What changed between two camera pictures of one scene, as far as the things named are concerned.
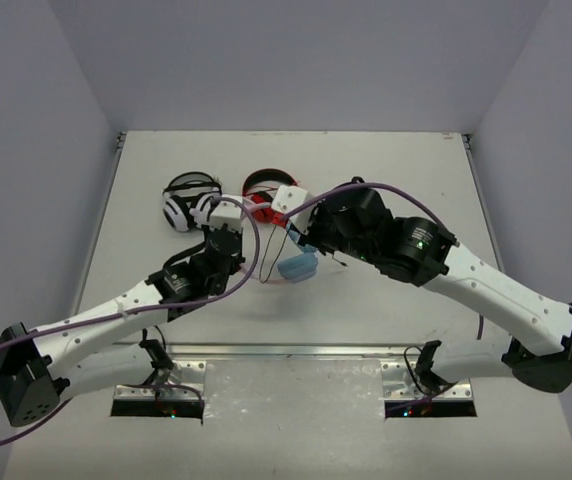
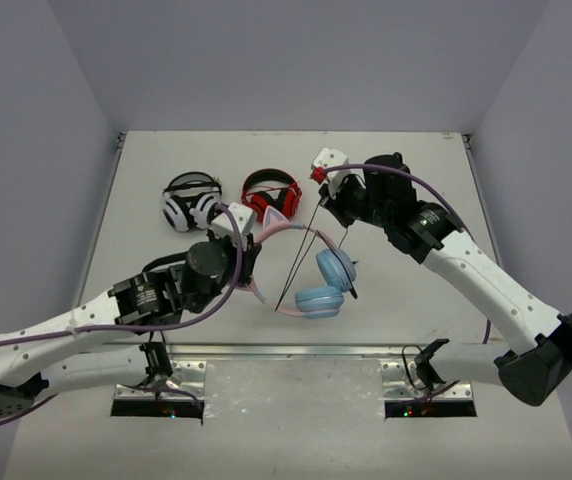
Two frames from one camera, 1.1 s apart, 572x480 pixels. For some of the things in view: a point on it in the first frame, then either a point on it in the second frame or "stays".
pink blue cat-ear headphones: [300, 267] -> [336, 268]
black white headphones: [188, 199] stays
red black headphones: [262, 202] stays
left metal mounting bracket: [185, 381] stays
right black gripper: [317, 212] -> [336, 203]
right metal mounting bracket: [396, 381] stays
